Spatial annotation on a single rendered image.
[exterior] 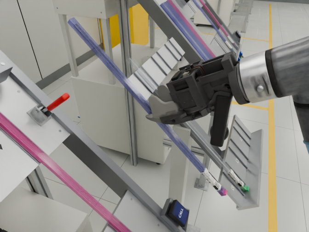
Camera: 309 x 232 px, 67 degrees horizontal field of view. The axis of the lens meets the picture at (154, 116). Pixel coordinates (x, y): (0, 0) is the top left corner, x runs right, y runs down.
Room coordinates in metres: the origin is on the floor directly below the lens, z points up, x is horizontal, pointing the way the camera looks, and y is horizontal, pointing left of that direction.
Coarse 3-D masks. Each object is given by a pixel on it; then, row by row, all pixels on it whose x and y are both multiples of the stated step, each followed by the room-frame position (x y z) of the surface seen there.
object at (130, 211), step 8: (128, 192) 0.33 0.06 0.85; (120, 200) 0.31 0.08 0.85; (128, 200) 0.31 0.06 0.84; (136, 200) 0.32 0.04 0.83; (120, 208) 0.29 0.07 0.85; (128, 208) 0.30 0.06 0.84; (136, 208) 0.30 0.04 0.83; (144, 208) 0.31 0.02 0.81; (120, 216) 0.27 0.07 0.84; (128, 216) 0.28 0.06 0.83; (136, 216) 0.29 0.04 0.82; (144, 216) 0.29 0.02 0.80; (152, 216) 0.30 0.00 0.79; (128, 224) 0.27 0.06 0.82; (136, 224) 0.27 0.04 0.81; (144, 224) 0.28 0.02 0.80; (152, 224) 0.29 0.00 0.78; (160, 224) 0.30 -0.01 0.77
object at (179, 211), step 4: (176, 204) 0.32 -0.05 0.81; (180, 204) 0.33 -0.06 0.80; (176, 208) 0.31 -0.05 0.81; (180, 208) 0.32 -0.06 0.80; (176, 212) 0.31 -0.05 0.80; (180, 212) 0.31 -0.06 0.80; (184, 212) 0.32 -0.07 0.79; (188, 212) 0.32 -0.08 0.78; (176, 216) 0.30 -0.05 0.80; (180, 216) 0.30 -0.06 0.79; (184, 216) 0.31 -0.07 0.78; (180, 220) 0.29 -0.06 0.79; (184, 220) 0.30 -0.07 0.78; (184, 224) 0.29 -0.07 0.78
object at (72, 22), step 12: (72, 24) 0.47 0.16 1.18; (84, 36) 0.46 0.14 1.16; (96, 48) 0.45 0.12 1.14; (108, 60) 0.45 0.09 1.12; (120, 72) 0.44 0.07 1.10; (132, 84) 0.44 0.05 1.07; (144, 108) 0.41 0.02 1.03; (168, 132) 0.39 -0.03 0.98; (180, 144) 0.38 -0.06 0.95; (192, 156) 0.37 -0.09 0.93; (204, 168) 0.36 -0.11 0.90
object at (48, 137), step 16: (0, 96) 0.37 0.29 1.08; (16, 96) 0.39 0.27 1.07; (0, 112) 0.34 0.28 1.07; (16, 112) 0.36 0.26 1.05; (0, 128) 0.32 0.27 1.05; (32, 128) 0.35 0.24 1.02; (48, 128) 0.36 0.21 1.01; (64, 128) 0.38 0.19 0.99; (0, 144) 0.29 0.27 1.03; (16, 144) 0.31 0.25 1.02; (48, 144) 0.34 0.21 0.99; (0, 160) 0.27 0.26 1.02; (16, 160) 0.28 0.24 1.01; (32, 160) 0.29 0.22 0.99; (0, 176) 0.25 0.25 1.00; (16, 176) 0.26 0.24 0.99; (0, 192) 0.23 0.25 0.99
